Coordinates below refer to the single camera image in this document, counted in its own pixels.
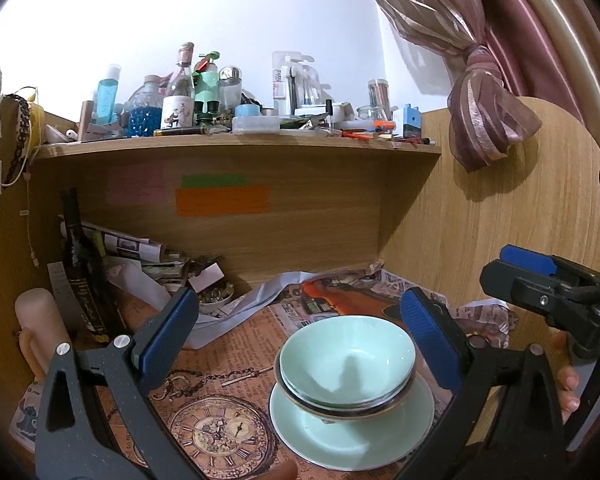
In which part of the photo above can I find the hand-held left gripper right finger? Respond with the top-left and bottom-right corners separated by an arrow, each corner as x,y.
395,287 -> 569,480

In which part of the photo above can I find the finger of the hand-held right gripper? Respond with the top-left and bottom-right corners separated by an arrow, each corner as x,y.
479,258 -> 552,314
497,244 -> 561,279

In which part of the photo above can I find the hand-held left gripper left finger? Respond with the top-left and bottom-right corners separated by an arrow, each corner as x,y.
35,286 -> 201,480

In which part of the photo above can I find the pale green bowl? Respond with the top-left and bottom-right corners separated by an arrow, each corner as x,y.
278,315 -> 417,409

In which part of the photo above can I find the pale green plate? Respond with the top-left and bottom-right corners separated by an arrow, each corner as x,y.
268,372 -> 436,472

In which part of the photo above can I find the person's right hand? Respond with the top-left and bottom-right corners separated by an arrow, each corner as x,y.
551,330 -> 581,426

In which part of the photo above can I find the glass bowl of trinkets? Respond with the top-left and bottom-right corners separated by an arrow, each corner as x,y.
194,282 -> 236,317

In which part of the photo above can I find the crumpled white paper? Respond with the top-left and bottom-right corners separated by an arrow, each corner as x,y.
104,262 -> 174,311

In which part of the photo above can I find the newspaper print mat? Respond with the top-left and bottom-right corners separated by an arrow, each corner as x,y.
95,259 -> 522,480

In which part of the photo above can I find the stack of printed papers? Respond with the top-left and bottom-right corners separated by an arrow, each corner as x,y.
59,217 -> 191,291

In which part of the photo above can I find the dark wine bottle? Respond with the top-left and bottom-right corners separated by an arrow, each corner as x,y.
60,187 -> 126,346

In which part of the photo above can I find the white receipt paper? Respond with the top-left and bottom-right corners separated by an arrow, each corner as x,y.
47,259 -> 79,321

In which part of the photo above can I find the beige mug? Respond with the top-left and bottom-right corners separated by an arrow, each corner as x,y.
13,287 -> 74,384

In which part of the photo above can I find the orange sticky note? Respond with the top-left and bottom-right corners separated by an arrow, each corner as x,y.
174,185 -> 272,219

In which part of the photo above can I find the pink sticky note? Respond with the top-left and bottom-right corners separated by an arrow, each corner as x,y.
105,162 -> 166,205

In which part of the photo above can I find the green sticky note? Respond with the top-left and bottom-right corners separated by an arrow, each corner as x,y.
181,173 -> 251,190

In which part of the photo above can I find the blue cartoon sticker card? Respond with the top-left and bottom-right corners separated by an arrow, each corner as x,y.
8,379 -> 44,454

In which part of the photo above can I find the pink striped curtain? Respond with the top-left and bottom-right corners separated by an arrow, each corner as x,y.
355,0 -> 600,174

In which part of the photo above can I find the blue white toy block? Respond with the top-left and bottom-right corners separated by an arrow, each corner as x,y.
401,103 -> 424,139

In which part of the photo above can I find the wooden shelf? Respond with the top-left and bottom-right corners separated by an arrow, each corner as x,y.
30,130 -> 443,163

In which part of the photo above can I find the jar of blue beads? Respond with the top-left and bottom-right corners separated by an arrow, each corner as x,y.
127,74 -> 164,137

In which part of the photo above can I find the clear cup of sticks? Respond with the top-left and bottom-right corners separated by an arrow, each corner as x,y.
367,78 -> 391,121

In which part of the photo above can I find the clear plastic box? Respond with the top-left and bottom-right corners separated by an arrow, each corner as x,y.
231,115 -> 282,135

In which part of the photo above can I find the clear bottle white label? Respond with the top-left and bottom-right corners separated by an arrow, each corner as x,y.
160,42 -> 197,131

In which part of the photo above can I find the brown tube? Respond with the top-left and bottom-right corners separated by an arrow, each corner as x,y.
77,100 -> 94,142

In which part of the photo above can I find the clear bottle blue liquid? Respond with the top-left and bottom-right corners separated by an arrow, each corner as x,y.
95,63 -> 123,126

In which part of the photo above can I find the green pump bottle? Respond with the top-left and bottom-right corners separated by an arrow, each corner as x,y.
194,51 -> 221,116

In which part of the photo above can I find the glass jar silver lid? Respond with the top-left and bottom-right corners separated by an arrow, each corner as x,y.
218,65 -> 244,111

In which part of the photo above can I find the toothbrush package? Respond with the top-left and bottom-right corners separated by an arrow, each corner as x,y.
271,50 -> 326,116

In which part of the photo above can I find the white charger cable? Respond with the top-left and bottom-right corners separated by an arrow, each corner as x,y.
19,155 -> 41,269

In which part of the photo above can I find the black beaded chain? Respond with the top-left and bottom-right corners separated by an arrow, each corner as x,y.
0,93 -> 31,186

